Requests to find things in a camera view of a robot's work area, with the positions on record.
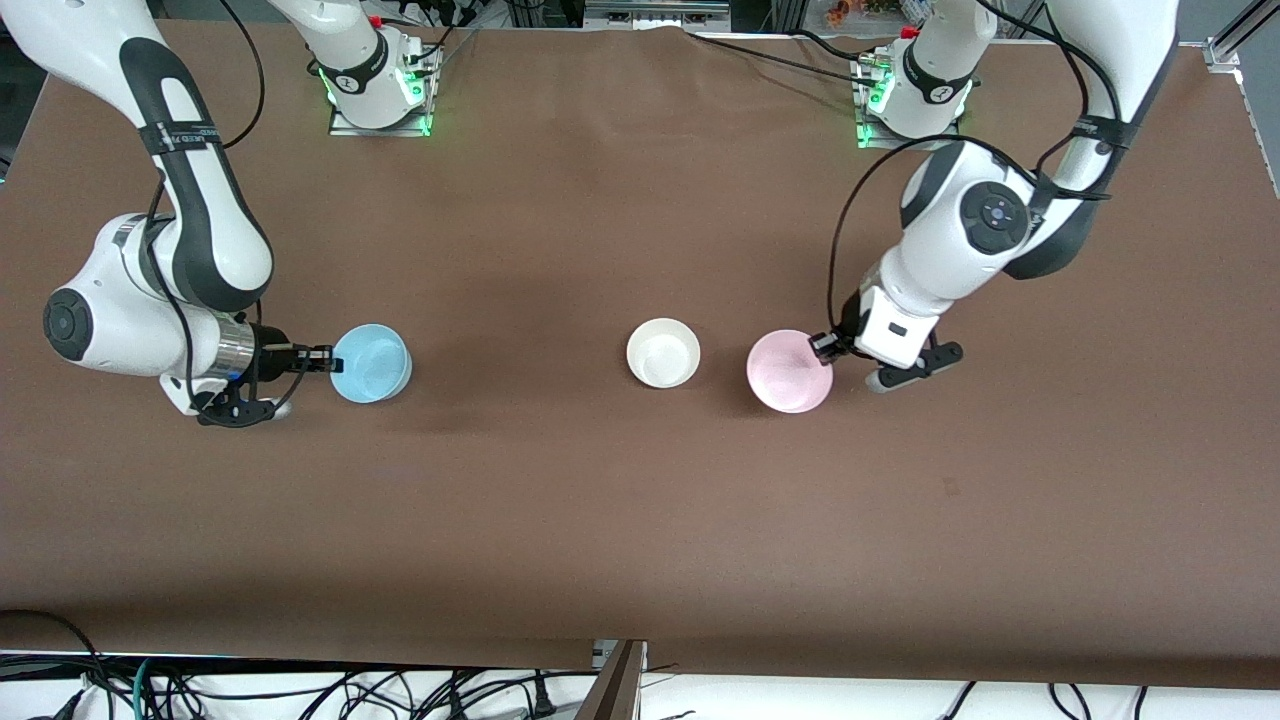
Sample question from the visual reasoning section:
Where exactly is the grey metal post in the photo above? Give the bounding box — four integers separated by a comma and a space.
575, 640, 647, 720

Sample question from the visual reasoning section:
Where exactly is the white bowl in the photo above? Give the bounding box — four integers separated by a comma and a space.
626, 318, 702, 390

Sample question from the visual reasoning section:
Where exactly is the light blue bowl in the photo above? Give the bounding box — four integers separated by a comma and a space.
330, 323, 413, 404

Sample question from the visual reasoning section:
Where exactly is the pink bowl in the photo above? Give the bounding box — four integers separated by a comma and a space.
746, 329, 834, 414

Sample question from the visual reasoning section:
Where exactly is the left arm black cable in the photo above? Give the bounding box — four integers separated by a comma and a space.
826, 0, 1121, 346

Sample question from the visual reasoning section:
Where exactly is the black looped floor cable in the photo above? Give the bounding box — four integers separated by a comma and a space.
0, 608, 103, 720

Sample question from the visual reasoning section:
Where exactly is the short black base cable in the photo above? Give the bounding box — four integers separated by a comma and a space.
795, 28, 881, 59

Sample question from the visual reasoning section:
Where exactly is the long black base cable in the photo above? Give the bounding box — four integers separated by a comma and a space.
688, 33, 883, 87

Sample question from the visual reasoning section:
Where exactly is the silver metal rail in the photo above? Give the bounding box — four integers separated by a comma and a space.
585, 0, 732, 32

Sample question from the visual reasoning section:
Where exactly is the right arm silver base plate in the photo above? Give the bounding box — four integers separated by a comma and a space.
328, 45, 435, 138

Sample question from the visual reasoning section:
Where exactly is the aluminium frame corner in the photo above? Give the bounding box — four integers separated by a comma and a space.
1205, 0, 1263, 71

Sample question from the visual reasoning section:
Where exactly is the brown table cover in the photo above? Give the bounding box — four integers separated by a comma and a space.
0, 18, 1280, 691

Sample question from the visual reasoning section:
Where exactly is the left arm silver base plate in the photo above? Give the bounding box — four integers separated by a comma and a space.
853, 58, 962, 153

